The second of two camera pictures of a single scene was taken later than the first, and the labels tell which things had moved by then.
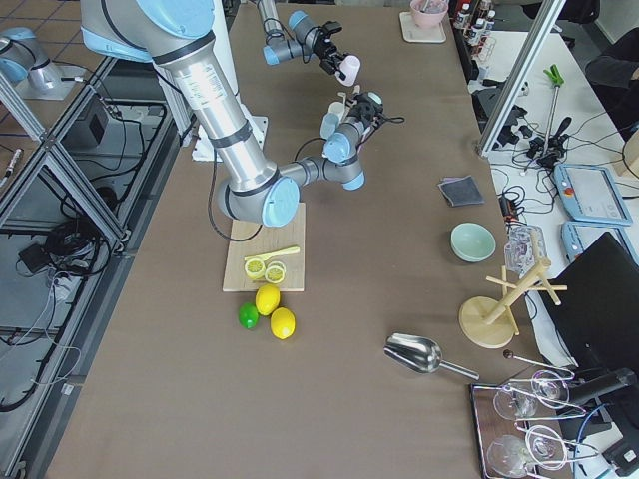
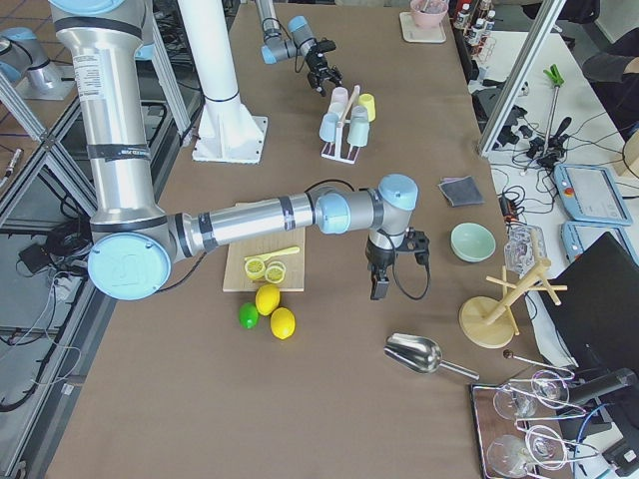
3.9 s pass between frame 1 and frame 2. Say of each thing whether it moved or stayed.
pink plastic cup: moved
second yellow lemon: stayed
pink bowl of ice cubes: stayed
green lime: stayed
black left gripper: moved
